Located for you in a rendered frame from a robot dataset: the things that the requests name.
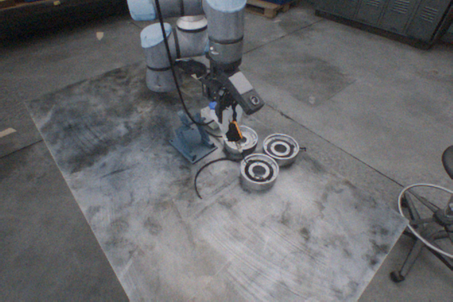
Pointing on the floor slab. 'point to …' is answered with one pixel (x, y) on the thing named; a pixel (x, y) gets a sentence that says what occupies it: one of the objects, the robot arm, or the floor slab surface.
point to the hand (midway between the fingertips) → (231, 127)
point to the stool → (420, 236)
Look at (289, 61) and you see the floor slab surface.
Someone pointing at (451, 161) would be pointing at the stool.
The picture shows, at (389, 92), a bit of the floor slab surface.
